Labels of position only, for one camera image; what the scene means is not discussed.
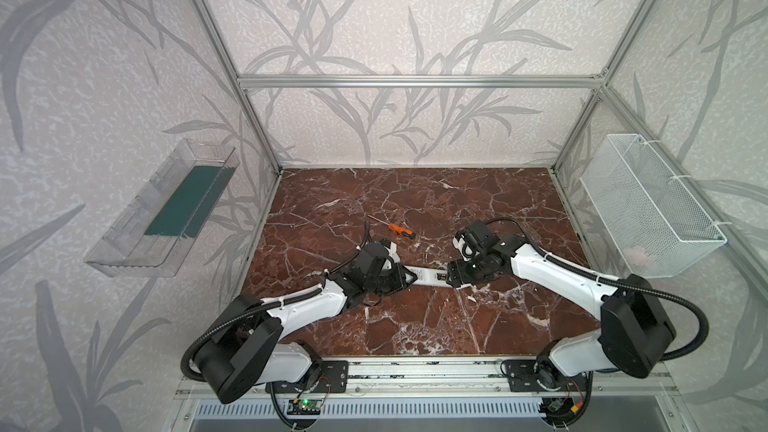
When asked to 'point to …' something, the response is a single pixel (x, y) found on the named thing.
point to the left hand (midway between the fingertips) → (420, 272)
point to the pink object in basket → (636, 255)
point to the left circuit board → (304, 407)
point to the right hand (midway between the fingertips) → (456, 269)
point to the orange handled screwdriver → (408, 233)
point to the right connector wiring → (563, 412)
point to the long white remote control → (428, 276)
